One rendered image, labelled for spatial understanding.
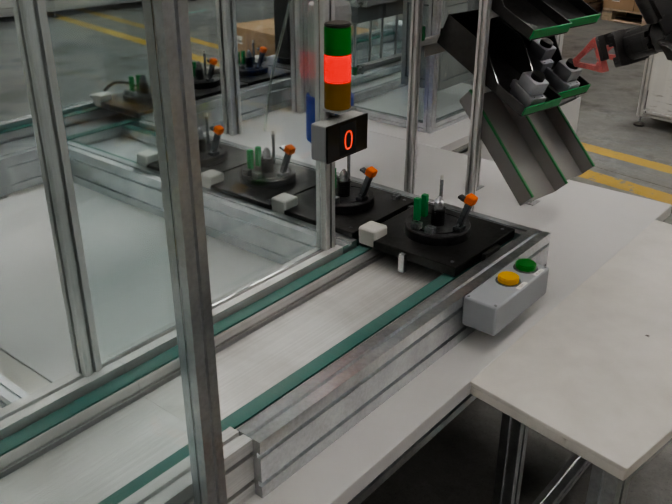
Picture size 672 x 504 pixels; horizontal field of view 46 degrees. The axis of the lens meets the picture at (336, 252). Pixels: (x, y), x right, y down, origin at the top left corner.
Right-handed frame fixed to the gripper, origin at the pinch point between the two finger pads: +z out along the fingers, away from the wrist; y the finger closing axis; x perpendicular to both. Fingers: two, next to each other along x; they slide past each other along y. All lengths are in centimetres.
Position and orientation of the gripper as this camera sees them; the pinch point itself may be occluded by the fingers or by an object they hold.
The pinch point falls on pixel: (591, 57)
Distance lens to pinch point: 171.3
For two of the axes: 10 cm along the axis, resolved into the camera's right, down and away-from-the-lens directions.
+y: -7.5, 3.1, -5.8
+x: 2.9, 9.5, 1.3
